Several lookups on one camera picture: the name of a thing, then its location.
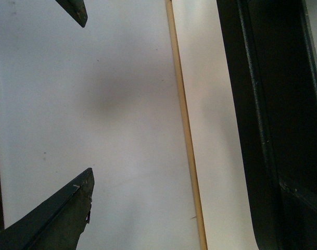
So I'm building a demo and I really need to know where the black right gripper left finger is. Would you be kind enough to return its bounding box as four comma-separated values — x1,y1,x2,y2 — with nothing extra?
0,168,95,249

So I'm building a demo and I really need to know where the black drawer handle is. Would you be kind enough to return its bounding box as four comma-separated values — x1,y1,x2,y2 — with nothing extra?
217,1,317,249

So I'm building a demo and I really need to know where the white drawer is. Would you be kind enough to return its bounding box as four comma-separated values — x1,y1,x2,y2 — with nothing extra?
172,1,259,249

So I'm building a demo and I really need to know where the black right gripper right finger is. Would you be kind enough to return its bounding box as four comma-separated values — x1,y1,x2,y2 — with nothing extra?
56,0,88,28

